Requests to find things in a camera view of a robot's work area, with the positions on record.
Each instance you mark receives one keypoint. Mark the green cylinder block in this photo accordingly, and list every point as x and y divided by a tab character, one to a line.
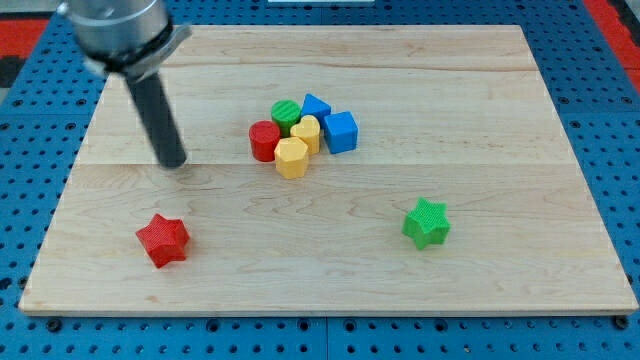
285	114

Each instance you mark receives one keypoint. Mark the red cylinder block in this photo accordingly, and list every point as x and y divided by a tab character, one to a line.
264	137

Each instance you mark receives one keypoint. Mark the blue cube block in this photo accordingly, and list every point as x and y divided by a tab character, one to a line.
341	132

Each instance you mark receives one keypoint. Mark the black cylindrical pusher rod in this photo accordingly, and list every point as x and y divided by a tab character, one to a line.
156	116

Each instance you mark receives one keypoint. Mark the yellow hexagon block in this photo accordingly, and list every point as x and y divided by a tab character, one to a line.
291	157

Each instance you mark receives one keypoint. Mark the green star block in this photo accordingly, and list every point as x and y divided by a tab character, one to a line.
426	224

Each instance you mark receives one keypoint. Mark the yellow heart block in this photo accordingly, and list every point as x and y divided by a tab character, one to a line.
308	130

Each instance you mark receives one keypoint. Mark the red star block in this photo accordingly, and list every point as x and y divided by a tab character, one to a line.
164	240

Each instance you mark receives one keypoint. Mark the wooden board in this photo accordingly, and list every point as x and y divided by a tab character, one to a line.
456	114

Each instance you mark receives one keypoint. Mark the blue triangle block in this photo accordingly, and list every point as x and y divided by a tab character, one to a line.
316	107

